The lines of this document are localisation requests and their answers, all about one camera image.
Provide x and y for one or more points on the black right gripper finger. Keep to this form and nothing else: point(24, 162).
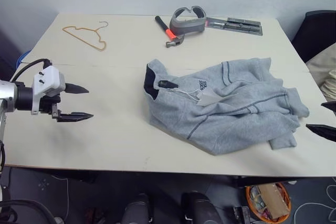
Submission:
point(325, 130)
point(331, 105)

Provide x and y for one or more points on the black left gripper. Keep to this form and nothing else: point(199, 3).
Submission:
point(48, 103)

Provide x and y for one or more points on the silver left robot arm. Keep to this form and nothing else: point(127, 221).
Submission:
point(8, 95)

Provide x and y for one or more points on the beige cloth pile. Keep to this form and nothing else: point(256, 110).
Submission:
point(324, 66)

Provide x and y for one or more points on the black chair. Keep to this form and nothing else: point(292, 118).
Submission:
point(312, 35)

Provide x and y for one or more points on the grey zip sweater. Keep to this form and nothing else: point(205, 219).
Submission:
point(236, 108)

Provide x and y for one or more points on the orange basket with clutter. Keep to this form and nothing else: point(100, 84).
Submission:
point(267, 203)

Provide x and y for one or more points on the white hang tag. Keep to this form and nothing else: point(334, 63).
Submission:
point(210, 99)

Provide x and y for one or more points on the dark rounded shape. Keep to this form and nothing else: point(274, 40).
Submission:
point(137, 209)
point(200, 208)

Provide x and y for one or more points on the packaged screwdriver set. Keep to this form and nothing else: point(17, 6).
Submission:
point(236, 26)

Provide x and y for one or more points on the grey safety goggles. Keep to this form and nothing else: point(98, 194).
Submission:
point(183, 26)

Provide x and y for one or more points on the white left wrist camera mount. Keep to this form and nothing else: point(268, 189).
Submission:
point(48, 78)

